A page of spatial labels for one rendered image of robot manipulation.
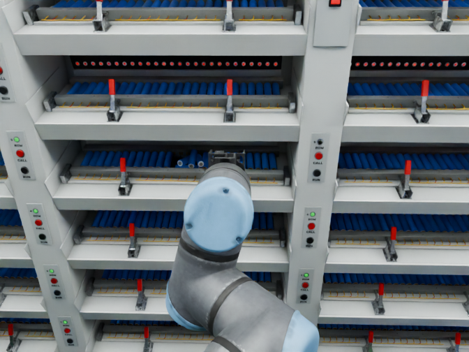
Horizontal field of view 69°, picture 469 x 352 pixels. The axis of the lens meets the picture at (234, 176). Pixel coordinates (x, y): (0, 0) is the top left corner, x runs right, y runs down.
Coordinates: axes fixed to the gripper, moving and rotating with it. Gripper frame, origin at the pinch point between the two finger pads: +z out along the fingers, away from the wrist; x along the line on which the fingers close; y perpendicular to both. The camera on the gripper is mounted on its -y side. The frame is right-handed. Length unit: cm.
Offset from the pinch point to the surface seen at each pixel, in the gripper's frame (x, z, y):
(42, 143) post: 44.6, 1.6, 6.9
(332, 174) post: -24.4, 1.6, 0.0
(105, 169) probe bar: 33.0, 8.7, -0.7
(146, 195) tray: 21.1, 3.9, -6.3
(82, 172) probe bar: 39.0, 8.8, -1.7
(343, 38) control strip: -23.1, -4.6, 29.2
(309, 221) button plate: -20.1, 3.9, -12.8
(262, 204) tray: -8.2, 3.8, -8.5
